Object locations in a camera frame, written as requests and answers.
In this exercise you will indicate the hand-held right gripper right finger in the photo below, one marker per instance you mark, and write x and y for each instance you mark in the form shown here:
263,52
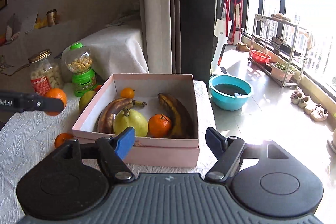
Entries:
215,141

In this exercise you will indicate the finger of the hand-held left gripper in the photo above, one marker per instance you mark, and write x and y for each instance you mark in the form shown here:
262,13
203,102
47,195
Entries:
39,104

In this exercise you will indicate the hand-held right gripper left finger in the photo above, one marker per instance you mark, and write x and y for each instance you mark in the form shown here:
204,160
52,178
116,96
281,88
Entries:
126,144

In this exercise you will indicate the large round orange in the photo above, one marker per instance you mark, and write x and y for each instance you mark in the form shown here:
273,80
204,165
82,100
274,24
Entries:
56,94

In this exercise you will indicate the large yellow pear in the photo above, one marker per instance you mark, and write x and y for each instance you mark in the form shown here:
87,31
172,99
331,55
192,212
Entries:
131,121

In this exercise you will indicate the small dark overripe banana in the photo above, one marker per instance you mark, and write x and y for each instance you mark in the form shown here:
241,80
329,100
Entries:
109,113

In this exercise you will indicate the orange with stem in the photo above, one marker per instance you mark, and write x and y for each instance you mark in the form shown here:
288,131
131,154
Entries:
159,125

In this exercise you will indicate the large brown-spotted banana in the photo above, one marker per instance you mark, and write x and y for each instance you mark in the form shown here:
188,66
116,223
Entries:
177,116

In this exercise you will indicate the tiny orange kumquat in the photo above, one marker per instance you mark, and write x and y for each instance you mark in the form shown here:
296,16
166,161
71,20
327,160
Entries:
127,93

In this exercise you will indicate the pink cardboard box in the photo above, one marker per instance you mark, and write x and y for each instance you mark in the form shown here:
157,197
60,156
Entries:
152,85

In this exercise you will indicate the glass jar with red label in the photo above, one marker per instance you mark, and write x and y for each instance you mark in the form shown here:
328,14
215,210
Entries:
43,71

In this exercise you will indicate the plain orange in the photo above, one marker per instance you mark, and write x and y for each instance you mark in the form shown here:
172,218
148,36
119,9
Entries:
61,139

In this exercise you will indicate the green apple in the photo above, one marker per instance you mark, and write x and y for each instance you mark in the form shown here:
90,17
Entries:
86,100

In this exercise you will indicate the teal plastic basin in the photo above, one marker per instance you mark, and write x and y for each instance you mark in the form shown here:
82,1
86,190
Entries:
231,92

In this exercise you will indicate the green gumball machine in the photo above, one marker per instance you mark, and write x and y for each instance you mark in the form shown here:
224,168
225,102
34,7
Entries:
78,61

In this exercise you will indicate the small mandarin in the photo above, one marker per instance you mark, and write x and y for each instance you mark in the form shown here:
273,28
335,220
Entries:
98,88

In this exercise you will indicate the yellow object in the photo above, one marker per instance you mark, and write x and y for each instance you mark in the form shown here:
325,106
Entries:
40,23

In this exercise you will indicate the golden cup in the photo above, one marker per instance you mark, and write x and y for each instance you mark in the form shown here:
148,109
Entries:
51,18

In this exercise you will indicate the white upright floor cleaner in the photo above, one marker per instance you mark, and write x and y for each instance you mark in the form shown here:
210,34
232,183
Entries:
219,50

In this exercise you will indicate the beige slipper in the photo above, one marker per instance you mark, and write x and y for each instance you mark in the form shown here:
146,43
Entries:
297,97
313,109
320,115
306,102

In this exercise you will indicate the chair with white cover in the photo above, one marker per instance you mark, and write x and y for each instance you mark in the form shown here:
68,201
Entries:
115,48

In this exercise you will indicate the red plastic basket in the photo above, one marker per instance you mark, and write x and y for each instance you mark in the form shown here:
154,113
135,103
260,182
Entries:
260,56

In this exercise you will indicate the potted green plant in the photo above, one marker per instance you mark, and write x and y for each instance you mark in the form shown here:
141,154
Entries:
282,72

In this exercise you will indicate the dark shoes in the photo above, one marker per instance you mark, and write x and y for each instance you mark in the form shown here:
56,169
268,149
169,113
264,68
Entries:
282,43

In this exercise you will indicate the metal shoe rack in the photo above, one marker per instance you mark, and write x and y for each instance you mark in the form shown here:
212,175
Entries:
299,56

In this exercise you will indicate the dark curtain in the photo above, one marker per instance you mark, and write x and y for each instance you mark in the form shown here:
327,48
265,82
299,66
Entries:
197,14

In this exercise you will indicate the beige curtain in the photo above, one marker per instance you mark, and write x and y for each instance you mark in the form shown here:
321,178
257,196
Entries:
157,11

